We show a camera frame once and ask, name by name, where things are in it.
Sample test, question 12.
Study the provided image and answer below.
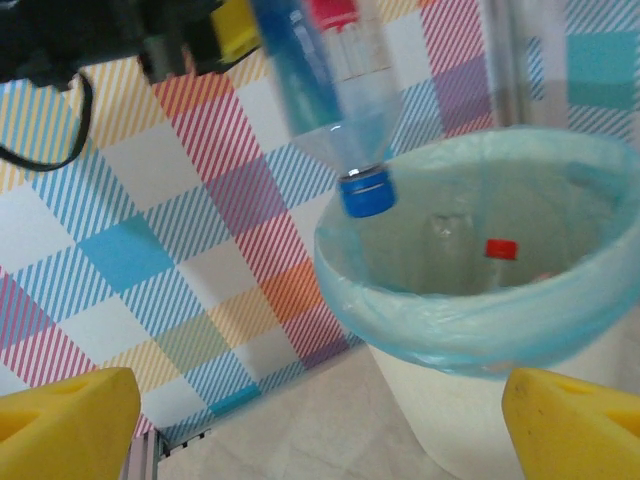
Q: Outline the wide aluminium base rail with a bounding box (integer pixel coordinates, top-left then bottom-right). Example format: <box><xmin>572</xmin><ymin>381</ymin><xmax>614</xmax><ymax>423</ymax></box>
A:
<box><xmin>119</xmin><ymin>427</ymin><xmax>214</xmax><ymax>480</ymax></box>

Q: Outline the cream plastic bin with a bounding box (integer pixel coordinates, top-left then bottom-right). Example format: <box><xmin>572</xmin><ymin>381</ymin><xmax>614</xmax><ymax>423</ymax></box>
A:
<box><xmin>369</xmin><ymin>319</ymin><xmax>640</xmax><ymax>479</ymax></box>

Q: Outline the blue plastic bin liner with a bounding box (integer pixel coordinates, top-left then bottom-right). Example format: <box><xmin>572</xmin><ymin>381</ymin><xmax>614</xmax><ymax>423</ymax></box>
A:
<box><xmin>313</xmin><ymin>124</ymin><xmax>640</xmax><ymax>384</ymax></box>

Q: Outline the blue cap blue label bottle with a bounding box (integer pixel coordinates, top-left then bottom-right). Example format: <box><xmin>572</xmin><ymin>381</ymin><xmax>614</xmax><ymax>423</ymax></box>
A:
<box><xmin>249</xmin><ymin>0</ymin><xmax>401</xmax><ymax>220</ymax></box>

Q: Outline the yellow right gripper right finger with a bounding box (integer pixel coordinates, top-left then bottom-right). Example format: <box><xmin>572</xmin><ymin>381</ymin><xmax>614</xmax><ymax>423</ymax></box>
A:
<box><xmin>502</xmin><ymin>368</ymin><xmax>640</xmax><ymax>480</ymax></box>

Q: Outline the red cap white ribbed bottle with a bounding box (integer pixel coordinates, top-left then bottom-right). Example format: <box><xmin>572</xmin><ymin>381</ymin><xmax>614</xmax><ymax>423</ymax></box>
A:
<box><xmin>309</xmin><ymin>0</ymin><xmax>396</xmax><ymax>84</ymax></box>

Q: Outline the aluminium corner post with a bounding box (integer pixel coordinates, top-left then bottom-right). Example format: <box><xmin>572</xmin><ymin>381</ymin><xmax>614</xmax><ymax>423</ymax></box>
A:
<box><xmin>489</xmin><ymin>0</ymin><xmax>569</xmax><ymax>132</ymax></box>

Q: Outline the small red cap clear bottle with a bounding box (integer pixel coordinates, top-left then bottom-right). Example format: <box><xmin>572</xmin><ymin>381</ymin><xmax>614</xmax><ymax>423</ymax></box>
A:
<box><xmin>482</xmin><ymin>238</ymin><xmax>521</xmax><ymax>291</ymax></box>

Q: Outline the clear crumpled plastic bottle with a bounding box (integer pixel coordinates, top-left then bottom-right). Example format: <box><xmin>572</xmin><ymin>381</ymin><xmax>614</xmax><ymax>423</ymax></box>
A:
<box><xmin>424</xmin><ymin>212</ymin><xmax>471</xmax><ymax>291</ymax></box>

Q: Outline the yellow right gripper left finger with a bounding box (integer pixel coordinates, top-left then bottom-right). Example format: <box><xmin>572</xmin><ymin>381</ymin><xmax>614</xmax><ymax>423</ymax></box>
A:
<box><xmin>0</xmin><ymin>367</ymin><xmax>142</xmax><ymax>480</ymax></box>

